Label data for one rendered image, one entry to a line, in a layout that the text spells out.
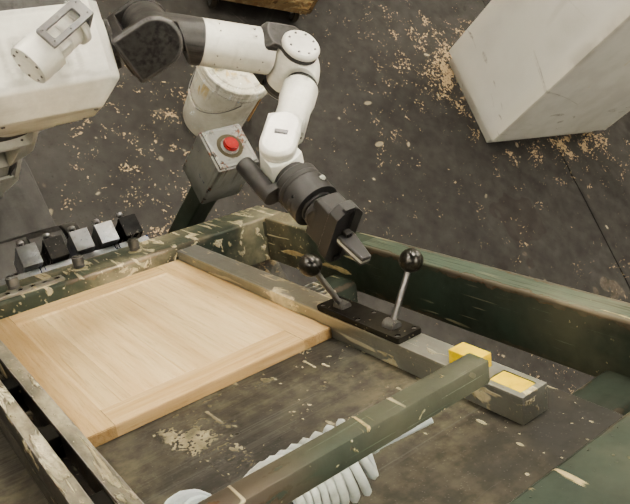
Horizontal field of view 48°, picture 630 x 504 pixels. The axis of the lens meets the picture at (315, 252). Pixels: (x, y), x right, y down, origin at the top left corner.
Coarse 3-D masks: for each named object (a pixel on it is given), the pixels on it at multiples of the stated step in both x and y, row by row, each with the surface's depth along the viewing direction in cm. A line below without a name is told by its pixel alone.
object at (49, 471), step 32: (0, 352) 112; (0, 384) 101; (32, 384) 100; (0, 416) 98; (32, 416) 99; (64, 416) 90; (32, 448) 84; (64, 448) 87; (64, 480) 77; (96, 480) 77
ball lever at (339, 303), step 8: (304, 256) 110; (312, 256) 110; (304, 264) 110; (312, 264) 109; (320, 264) 110; (304, 272) 110; (312, 272) 110; (320, 280) 113; (328, 288) 114; (336, 296) 115; (336, 304) 117; (344, 304) 116
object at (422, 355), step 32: (192, 256) 155; (224, 256) 152; (256, 288) 134; (288, 288) 130; (320, 320) 119; (384, 352) 107; (416, 352) 101; (448, 352) 100; (544, 384) 89; (512, 416) 89
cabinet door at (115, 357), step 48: (96, 288) 150; (144, 288) 147; (192, 288) 143; (240, 288) 139; (0, 336) 132; (48, 336) 129; (96, 336) 127; (144, 336) 124; (192, 336) 121; (240, 336) 119; (288, 336) 116; (48, 384) 111; (96, 384) 109; (144, 384) 107; (192, 384) 105; (96, 432) 96
